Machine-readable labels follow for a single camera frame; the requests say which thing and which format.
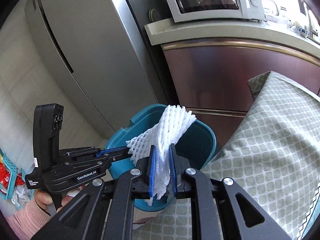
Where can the black camera module on gripper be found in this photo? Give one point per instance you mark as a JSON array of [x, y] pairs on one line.
[[46, 130]]

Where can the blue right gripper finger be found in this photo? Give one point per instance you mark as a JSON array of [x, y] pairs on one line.
[[152, 170], [173, 171]]

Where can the green patterned tablecloth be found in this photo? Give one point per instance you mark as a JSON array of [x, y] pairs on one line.
[[274, 153]]

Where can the left hand with bandage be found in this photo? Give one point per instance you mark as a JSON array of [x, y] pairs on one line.
[[44, 199]]

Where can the dark red kitchen cabinet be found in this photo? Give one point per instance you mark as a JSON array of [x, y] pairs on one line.
[[210, 76]]

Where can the teal basket with red packets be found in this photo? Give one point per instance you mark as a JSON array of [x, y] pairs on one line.
[[13, 185]]

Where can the pink sleeved left forearm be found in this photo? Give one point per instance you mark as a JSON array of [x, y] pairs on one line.
[[28, 221]]

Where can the blue white ceramic bowl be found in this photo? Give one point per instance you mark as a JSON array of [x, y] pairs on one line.
[[300, 31]]

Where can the white foam fruit net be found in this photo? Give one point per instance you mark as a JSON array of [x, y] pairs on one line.
[[173, 123]]

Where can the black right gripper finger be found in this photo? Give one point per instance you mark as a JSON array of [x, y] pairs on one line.
[[114, 154]]

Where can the silver refrigerator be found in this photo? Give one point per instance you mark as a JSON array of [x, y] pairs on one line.
[[99, 53]]

